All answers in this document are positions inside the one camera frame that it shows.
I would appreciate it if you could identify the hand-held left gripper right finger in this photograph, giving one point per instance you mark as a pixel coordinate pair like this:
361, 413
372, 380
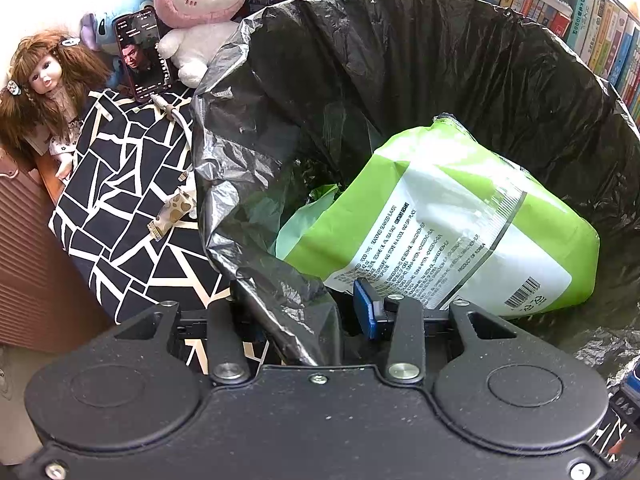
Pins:
367, 310

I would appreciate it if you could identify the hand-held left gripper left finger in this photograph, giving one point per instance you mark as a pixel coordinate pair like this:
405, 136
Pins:
222, 330

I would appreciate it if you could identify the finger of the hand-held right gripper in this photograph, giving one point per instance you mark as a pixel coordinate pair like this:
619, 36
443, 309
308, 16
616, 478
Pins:
632, 374

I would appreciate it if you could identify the green snack bag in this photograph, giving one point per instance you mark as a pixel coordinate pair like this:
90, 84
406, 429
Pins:
450, 185

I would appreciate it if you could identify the black trash bin with bag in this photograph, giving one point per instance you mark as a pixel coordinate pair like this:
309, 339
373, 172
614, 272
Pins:
450, 60

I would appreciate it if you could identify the beige spotted snack wrapper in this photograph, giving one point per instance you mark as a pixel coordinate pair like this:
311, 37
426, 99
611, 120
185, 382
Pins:
172, 212

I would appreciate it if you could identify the black white patterned cloth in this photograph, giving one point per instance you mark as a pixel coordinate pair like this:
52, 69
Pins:
115, 200

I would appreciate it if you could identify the brown ribbed suitcase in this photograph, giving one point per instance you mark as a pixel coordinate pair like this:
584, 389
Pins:
30, 260

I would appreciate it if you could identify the smartphone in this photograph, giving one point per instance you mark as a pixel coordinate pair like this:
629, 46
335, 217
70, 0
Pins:
142, 55

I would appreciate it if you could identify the brown-haired doll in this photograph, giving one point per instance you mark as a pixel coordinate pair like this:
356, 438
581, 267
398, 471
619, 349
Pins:
42, 72

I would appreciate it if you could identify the blue plush with purple ears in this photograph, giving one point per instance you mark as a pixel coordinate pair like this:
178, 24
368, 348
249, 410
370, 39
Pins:
107, 17

